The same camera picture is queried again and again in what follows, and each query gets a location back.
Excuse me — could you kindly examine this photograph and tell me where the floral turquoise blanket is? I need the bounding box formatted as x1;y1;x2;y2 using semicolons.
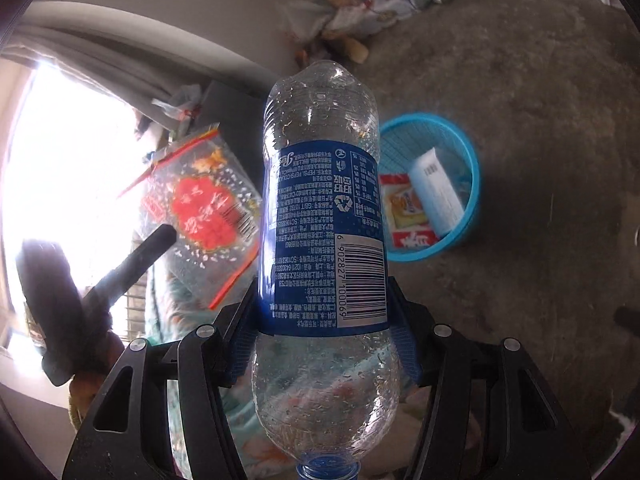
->
145;260;301;480

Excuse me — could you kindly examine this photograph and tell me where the clear plastic bag red label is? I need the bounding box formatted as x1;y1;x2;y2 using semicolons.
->
119;121;264;312

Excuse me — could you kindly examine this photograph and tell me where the grey cabinet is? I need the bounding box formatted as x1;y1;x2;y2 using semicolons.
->
199;79;273;171

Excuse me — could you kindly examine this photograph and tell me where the grey curtain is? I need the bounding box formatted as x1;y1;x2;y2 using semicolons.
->
0;14;301;128

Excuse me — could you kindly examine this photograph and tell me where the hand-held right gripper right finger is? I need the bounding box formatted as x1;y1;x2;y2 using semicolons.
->
387;280;591;480

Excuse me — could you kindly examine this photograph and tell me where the yellow snack packet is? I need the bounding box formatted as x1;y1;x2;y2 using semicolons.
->
391;186;429;230

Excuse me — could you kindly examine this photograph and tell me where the blue plastic basket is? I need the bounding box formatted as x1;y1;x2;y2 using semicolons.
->
377;112;482;264

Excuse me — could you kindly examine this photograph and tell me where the patterned plastic sheet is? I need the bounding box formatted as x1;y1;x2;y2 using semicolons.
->
279;0;437;42

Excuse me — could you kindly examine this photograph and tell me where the person's left hand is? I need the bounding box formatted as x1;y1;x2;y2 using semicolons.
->
66;331;127;432

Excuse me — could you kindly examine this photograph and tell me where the red and white paper bag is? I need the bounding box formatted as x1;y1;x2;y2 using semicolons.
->
379;172;442;252

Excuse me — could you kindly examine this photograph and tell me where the white plastic bag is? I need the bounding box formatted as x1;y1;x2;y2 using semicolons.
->
151;85;204;122

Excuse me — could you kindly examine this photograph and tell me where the light blue cardboard box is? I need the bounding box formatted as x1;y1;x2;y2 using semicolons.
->
410;147;467;237

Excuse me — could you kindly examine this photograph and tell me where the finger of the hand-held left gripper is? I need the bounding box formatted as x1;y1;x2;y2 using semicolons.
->
82;224;178;322

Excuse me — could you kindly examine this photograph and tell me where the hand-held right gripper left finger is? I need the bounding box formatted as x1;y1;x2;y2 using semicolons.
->
62;285;262;480

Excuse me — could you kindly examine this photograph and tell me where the clear plastic bottle blue label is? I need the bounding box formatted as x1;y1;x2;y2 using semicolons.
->
251;59;402;480

